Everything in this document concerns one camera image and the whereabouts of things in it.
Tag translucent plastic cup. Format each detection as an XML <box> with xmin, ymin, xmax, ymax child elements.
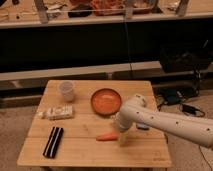
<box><xmin>58</xmin><ymin>81</ymin><xmax>75</xmax><ymax>102</ymax></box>

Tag black vertical cable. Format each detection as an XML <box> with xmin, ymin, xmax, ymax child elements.
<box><xmin>123</xmin><ymin>18</ymin><xmax>134</xmax><ymax>79</ymax></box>

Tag black white striped block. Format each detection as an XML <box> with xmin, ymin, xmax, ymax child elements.
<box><xmin>43</xmin><ymin>127</ymin><xmax>64</xmax><ymax>159</ymax></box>

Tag black power adapter cable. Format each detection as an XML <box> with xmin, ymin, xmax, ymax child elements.
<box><xmin>179</xmin><ymin>102</ymin><xmax>206</xmax><ymax>118</ymax></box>

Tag wooden folding table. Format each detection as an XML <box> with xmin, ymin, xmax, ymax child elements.
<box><xmin>17</xmin><ymin>80</ymin><xmax>171</xmax><ymax>168</ymax></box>

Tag blue grey sponge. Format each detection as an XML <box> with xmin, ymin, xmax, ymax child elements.
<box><xmin>136</xmin><ymin>123</ymin><xmax>149</xmax><ymax>130</ymax></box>

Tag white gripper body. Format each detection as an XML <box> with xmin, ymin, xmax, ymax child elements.
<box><xmin>114</xmin><ymin>113</ymin><xmax>133</xmax><ymax>146</ymax></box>

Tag orange ceramic bowl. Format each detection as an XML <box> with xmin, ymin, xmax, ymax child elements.
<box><xmin>91</xmin><ymin>88</ymin><xmax>122</xmax><ymax>116</ymax></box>

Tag black bag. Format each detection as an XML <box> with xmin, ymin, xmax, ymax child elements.
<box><xmin>159</xmin><ymin>43</ymin><xmax>212</xmax><ymax>73</ymax></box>

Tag orange pepper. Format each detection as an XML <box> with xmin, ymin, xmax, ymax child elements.
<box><xmin>96</xmin><ymin>133</ymin><xmax>118</xmax><ymax>141</ymax></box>

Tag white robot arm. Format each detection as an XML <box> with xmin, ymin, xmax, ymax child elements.
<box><xmin>115</xmin><ymin>94</ymin><xmax>213</xmax><ymax>150</ymax></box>

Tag white plastic bottle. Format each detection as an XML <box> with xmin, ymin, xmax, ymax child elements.
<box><xmin>38</xmin><ymin>106</ymin><xmax>74</xmax><ymax>120</ymax></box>

